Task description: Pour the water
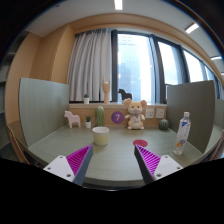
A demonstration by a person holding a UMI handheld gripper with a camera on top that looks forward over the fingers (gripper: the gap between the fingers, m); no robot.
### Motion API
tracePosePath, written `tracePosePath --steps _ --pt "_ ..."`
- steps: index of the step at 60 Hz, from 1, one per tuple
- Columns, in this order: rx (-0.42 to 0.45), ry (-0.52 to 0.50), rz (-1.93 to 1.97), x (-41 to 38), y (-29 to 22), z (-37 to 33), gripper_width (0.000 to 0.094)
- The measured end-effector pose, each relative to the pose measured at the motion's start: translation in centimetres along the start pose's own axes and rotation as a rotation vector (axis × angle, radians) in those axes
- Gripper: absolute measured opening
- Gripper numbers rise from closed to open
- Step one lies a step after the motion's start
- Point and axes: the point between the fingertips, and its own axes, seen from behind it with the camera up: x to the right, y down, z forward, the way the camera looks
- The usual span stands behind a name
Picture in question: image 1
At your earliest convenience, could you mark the tall green cactus ornament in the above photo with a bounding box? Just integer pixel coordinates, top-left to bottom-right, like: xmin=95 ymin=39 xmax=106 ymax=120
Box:
xmin=94 ymin=106 xmax=104 ymax=126

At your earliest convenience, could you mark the purple number seven disc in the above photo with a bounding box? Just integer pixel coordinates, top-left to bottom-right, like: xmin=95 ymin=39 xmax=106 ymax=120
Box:
xmin=111 ymin=111 xmax=124 ymax=124

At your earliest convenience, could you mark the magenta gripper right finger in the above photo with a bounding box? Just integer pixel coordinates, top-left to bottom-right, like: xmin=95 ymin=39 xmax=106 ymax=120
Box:
xmin=134 ymin=145 xmax=182 ymax=184

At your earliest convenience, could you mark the white wall socket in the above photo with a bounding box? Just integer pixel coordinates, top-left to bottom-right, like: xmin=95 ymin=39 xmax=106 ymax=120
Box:
xmin=145 ymin=109 xmax=154 ymax=118
xmin=156 ymin=109 xmax=165 ymax=119

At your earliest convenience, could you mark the wooden chair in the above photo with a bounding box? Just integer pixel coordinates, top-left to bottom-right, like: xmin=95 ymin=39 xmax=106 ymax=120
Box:
xmin=6 ymin=124 xmax=31 ymax=165

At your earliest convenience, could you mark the plush hamster toy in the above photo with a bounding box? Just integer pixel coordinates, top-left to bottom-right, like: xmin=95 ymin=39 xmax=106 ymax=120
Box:
xmin=124 ymin=98 xmax=147 ymax=130

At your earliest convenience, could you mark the pink wooden horse figure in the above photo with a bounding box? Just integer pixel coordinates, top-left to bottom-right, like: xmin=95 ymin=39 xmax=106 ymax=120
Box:
xmin=64 ymin=111 xmax=81 ymax=127

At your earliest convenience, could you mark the round green cactus ornament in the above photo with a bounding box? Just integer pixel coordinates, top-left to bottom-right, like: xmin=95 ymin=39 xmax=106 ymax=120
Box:
xmin=159 ymin=119 xmax=169 ymax=130

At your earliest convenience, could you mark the red round coaster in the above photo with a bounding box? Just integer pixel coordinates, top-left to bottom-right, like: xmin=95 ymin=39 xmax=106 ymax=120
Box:
xmin=133 ymin=139 xmax=148 ymax=147

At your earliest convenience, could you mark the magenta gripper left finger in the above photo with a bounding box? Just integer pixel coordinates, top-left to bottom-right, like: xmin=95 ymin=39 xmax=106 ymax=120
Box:
xmin=44 ymin=145 xmax=93 ymax=186

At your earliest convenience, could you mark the wooden hand sculpture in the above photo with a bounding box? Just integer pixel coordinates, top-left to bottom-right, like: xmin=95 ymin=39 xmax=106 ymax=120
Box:
xmin=102 ymin=80 xmax=111 ymax=104

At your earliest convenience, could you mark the grey desk partition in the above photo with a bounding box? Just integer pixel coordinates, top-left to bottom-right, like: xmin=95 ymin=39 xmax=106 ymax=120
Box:
xmin=19 ymin=78 xmax=69 ymax=147
xmin=166 ymin=80 xmax=216 ymax=153

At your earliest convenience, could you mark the small potted plant on ledge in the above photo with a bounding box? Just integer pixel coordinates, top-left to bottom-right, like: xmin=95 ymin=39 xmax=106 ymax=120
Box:
xmin=84 ymin=94 xmax=90 ymax=104

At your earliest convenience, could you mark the small potted plant on desk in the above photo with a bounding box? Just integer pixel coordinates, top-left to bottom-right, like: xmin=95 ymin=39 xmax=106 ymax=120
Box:
xmin=85 ymin=116 xmax=91 ymax=128

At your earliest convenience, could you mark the white wall socket right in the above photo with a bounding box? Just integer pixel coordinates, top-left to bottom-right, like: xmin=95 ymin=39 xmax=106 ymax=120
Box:
xmin=156 ymin=109 xmax=165 ymax=119

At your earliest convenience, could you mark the left grey desk partition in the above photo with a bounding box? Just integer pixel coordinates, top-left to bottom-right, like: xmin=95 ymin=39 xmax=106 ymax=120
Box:
xmin=19 ymin=78 xmax=69 ymax=147

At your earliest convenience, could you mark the white wall socket left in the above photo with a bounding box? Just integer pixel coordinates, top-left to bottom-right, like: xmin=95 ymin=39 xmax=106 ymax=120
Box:
xmin=145 ymin=109 xmax=154 ymax=118

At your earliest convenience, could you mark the grey curtain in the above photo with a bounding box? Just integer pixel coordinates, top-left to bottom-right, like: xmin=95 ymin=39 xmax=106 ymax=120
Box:
xmin=67 ymin=28 xmax=112 ymax=102

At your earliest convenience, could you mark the clear plastic water bottle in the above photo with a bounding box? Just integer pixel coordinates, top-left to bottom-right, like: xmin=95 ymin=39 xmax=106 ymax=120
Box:
xmin=173 ymin=112 xmax=191 ymax=155

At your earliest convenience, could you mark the black horse figure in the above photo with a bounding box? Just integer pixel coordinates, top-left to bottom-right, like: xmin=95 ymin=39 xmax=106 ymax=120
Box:
xmin=118 ymin=89 xmax=132 ymax=101

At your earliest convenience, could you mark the right grey desk partition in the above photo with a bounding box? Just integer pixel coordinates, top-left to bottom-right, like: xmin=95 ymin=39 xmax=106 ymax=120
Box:
xmin=166 ymin=80 xmax=216 ymax=153

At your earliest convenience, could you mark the pale yellow cup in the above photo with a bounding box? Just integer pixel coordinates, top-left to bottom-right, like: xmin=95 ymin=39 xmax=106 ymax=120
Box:
xmin=92 ymin=126 xmax=109 ymax=146

